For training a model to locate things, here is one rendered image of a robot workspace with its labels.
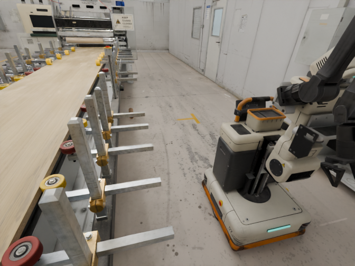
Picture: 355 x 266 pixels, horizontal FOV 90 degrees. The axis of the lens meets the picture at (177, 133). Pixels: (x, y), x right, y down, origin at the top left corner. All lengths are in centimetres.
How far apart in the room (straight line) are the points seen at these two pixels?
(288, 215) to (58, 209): 147
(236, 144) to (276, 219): 62
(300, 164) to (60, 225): 110
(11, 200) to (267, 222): 140
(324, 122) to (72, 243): 108
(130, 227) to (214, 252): 68
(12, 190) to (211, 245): 129
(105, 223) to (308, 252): 151
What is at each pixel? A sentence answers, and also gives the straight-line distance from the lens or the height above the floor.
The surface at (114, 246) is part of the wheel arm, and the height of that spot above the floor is 84.
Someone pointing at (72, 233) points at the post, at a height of 102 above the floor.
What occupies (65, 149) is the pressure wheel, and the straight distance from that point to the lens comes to 101.
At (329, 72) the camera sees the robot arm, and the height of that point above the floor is 131.
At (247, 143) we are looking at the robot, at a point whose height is 76.
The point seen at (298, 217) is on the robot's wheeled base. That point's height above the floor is 28.
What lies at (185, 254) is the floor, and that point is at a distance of 158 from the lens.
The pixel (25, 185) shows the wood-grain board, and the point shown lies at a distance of 89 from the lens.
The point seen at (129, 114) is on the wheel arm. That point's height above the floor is 82.
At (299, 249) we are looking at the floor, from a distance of 187.
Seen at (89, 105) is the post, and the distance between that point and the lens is 85.
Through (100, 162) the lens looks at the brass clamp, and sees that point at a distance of 97.
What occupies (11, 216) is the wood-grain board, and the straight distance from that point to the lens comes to 80.
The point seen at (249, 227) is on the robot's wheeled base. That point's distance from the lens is 144.
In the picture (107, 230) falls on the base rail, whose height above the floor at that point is 70.
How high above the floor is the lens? 143
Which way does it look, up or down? 31 degrees down
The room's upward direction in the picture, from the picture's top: 2 degrees clockwise
